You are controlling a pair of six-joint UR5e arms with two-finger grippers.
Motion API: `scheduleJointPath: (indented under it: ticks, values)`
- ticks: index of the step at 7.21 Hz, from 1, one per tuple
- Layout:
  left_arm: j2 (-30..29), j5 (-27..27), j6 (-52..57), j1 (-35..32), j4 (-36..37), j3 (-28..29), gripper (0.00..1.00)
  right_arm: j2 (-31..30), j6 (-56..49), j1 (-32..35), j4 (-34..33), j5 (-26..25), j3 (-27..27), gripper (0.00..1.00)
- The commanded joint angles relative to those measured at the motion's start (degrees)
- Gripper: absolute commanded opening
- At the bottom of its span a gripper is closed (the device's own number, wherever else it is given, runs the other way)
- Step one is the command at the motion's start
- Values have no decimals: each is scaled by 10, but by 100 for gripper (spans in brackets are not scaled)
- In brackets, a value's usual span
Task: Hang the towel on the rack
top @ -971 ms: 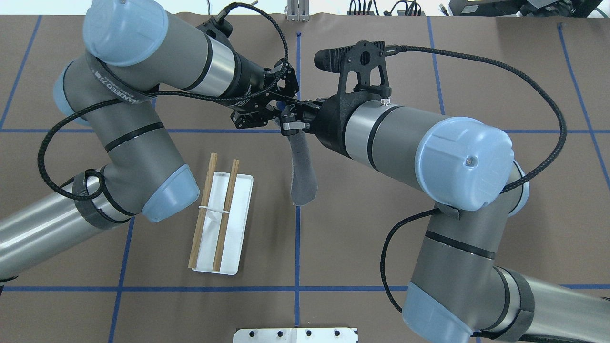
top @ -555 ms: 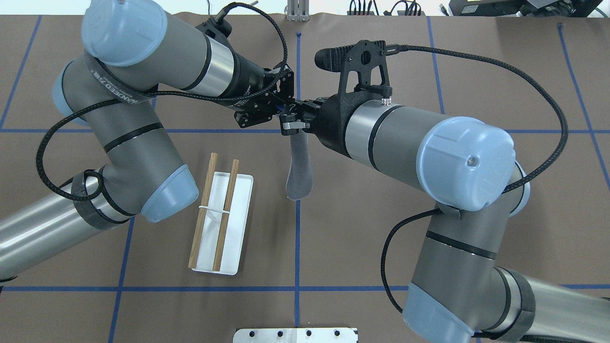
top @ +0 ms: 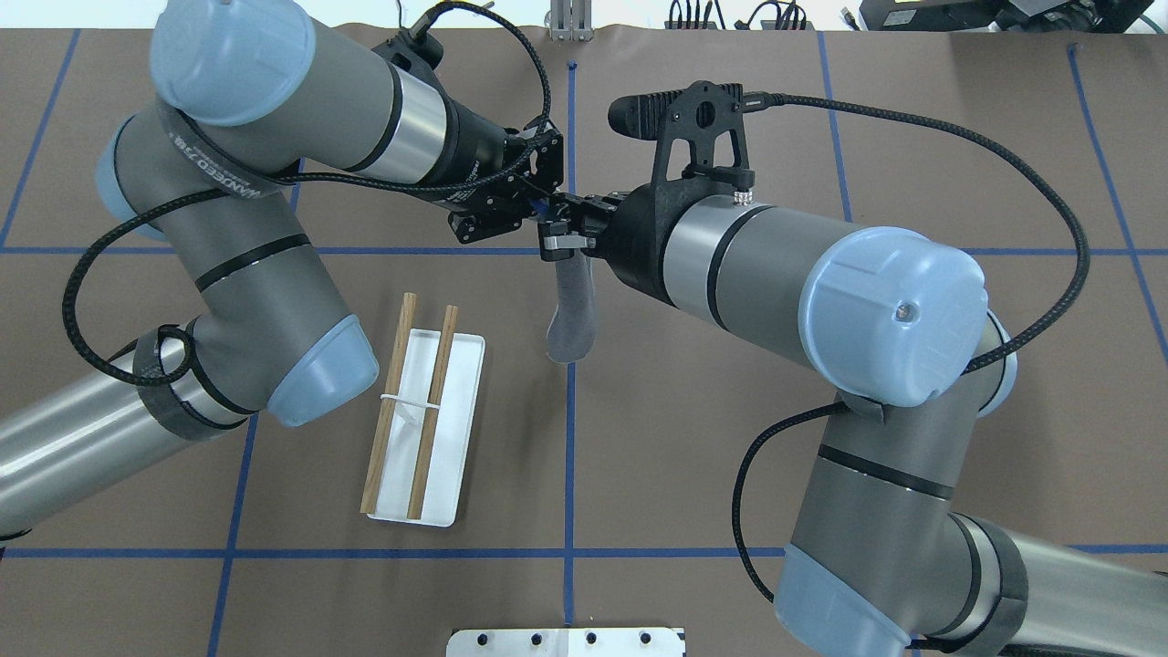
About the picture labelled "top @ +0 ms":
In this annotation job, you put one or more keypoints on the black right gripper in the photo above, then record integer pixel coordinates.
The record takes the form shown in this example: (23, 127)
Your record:
(636, 233)

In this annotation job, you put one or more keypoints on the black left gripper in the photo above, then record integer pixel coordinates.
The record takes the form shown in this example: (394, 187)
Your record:
(474, 155)

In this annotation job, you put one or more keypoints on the grey blue towel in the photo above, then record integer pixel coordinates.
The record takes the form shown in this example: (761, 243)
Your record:
(574, 325)

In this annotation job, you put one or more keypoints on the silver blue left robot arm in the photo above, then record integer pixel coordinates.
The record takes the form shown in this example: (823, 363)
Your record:
(251, 98)

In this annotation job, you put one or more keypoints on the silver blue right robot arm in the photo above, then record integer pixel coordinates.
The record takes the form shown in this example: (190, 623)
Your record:
(890, 319)

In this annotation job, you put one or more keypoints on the white wooden towel rack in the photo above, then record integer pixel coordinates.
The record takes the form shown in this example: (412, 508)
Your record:
(422, 436)

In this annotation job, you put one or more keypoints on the black monitor stand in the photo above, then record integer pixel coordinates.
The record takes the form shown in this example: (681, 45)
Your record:
(1101, 17)

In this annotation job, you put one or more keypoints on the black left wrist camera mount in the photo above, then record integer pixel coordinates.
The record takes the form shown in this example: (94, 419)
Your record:
(413, 50)

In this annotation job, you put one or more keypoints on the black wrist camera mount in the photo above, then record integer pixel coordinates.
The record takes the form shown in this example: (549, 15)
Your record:
(413, 50)
(708, 117)

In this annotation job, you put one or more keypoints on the aluminium frame post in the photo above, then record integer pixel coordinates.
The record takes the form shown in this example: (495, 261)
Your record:
(570, 21)

